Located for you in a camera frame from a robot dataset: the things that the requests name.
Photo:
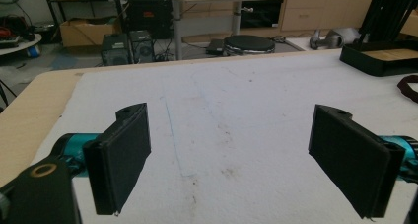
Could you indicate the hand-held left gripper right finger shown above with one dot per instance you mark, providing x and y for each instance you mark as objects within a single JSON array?
[{"x": 353, "y": 155}]

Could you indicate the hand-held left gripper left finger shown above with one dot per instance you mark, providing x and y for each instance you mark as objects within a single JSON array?
[{"x": 121, "y": 158}]

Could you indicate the black tray with wooden base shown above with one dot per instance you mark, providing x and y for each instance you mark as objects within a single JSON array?
[{"x": 381, "y": 58}]

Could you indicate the white felt mat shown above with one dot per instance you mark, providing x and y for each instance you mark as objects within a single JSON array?
[{"x": 249, "y": 125}]

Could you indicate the black computer tower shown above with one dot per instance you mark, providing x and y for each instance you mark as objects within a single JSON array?
[{"x": 115, "y": 49}]

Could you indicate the small black computer case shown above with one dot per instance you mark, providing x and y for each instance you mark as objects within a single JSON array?
[{"x": 142, "y": 46}]

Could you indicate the cardboard box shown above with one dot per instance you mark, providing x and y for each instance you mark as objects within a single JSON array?
[{"x": 86, "y": 31}]

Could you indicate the large black equipment case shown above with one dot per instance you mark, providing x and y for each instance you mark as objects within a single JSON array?
[{"x": 149, "y": 16}]

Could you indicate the black flat device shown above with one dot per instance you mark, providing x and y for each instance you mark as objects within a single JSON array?
[{"x": 215, "y": 47}]

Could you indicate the wooden drawer cabinet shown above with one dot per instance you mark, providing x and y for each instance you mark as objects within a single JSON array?
[{"x": 323, "y": 8}]

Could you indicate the round white side table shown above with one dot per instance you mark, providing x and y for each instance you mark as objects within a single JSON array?
[{"x": 19, "y": 44}]

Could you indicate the black metal shelf rack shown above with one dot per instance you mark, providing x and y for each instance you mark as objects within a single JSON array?
[{"x": 82, "y": 3}]

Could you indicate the white standing desk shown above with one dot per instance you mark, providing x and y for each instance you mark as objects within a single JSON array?
[{"x": 210, "y": 10}]

